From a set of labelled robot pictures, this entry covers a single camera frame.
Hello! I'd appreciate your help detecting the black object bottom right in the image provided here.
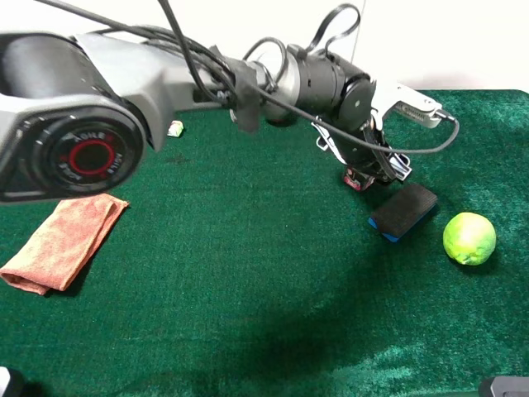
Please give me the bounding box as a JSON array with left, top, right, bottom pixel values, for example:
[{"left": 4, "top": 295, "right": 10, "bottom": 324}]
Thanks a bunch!
[{"left": 478, "top": 375, "right": 529, "bottom": 397}]

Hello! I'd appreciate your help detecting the green lime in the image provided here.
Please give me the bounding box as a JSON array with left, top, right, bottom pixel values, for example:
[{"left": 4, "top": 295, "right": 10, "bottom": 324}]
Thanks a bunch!
[{"left": 442, "top": 212, "right": 497, "bottom": 266}]

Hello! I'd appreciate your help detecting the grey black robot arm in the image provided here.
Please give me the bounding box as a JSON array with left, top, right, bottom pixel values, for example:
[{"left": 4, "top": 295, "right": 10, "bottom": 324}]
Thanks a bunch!
[{"left": 1, "top": 32, "right": 410, "bottom": 203}]

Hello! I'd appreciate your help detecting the black white object bottom left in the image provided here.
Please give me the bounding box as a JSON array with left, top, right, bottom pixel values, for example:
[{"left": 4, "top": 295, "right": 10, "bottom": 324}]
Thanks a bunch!
[{"left": 0, "top": 366, "right": 24, "bottom": 397}]

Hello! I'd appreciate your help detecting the orange folded cloth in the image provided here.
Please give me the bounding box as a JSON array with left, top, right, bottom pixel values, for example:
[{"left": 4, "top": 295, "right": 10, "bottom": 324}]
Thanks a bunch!
[{"left": 1, "top": 194, "right": 128, "bottom": 295}]

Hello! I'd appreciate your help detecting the green felt table mat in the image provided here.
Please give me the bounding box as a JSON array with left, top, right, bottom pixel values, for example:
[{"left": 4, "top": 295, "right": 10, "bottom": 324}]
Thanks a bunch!
[{"left": 1, "top": 90, "right": 528, "bottom": 396}]

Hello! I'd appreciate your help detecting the small green white packet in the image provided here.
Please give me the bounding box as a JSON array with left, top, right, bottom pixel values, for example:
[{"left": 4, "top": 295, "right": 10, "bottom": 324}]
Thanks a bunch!
[{"left": 167, "top": 120, "right": 184, "bottom": 137}]

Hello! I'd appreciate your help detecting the black camera cable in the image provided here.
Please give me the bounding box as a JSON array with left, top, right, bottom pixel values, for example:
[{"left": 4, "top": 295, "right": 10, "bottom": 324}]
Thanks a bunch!
[{"left": 156, "top": 0, "right": 460, "bottom": 155}]

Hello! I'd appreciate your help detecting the small red black box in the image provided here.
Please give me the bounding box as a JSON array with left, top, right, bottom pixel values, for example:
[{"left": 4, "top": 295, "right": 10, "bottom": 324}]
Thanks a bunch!
[{"left": 343, "top": 167, "right": 375, "bottom": 192}]

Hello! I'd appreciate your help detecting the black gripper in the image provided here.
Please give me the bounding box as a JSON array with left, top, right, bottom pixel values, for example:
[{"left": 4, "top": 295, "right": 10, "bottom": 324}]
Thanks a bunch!
[{"left": 316, "top": 117, "right": 412, "bottom": 182}]

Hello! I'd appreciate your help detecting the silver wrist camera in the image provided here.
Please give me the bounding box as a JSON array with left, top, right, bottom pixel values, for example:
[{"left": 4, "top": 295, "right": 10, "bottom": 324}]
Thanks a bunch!
[{"left": 371, "top": 80, "right": 442, "bottom": 131}]

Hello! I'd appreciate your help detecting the black blue whiteboard eraser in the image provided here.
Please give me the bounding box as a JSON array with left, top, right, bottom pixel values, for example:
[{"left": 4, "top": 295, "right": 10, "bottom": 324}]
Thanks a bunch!
[{"left": 369, "top": 184, "right": 438, "bottom": 242}]

